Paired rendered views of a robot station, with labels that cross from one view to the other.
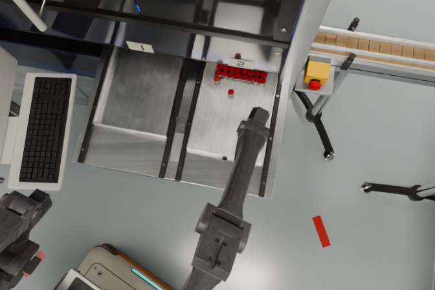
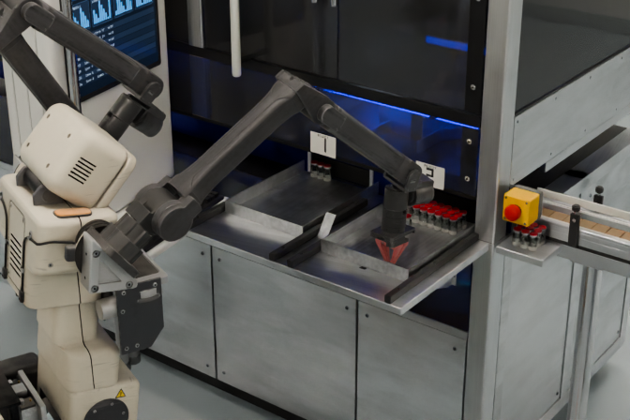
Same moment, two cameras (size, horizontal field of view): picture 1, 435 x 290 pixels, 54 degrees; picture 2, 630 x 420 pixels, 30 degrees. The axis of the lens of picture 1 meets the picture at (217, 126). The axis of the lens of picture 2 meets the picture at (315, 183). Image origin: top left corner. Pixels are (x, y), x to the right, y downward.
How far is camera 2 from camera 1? 2.25 m
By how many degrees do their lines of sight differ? 52
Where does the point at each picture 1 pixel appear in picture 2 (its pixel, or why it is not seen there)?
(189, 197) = not seen: outside the picture
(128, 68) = (297, 188)
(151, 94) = (309, 209)
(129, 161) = (243, 242)
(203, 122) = (357, 238)
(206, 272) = (284, 84)
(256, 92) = (442, 236)
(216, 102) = not seen: hidden behind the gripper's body
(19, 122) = not seen: hidden behind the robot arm
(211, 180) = (333, 277)
